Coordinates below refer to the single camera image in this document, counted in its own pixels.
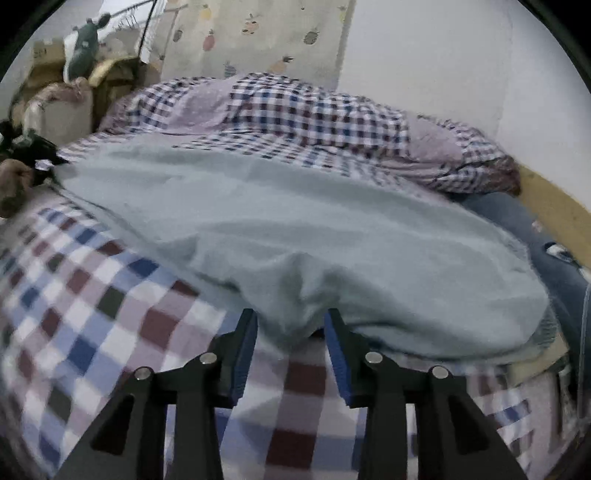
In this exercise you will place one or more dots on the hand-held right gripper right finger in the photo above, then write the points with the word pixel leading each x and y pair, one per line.
pixel 339 360

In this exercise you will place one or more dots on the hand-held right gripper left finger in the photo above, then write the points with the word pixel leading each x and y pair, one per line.
pixel 242 355

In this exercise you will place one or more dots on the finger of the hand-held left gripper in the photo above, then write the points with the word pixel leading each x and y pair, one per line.
pixel 48 152
pixel 44 174

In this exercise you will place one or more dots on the light grey-green sweatshirt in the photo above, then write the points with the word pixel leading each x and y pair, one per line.
pixel 300 221

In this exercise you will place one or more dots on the black clothes rack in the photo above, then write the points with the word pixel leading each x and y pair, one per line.
pixel 147 27

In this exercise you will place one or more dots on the person's left hand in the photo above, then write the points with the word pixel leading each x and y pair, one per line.
pixel 13 187

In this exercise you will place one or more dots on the cardboard box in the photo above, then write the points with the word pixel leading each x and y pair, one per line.
pixel 46 55

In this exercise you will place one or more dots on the yellow-brown bag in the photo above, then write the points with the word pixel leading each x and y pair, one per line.
pixel 115 78

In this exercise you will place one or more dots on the green plush toy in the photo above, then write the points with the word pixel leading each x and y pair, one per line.
pixel 84 48

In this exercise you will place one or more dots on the beige folded garment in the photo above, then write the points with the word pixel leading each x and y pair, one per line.
pixel 549 355

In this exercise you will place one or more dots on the blue printed pillow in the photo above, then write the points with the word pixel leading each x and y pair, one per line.
pixel 554 258

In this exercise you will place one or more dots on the checked quilt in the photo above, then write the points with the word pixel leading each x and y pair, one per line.
pixel 300 110

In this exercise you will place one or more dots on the pineapple print wall cloth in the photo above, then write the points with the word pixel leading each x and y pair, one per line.
pixel 258 37

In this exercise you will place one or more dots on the wooden bed frame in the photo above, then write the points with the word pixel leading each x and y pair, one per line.
pixel 554 203

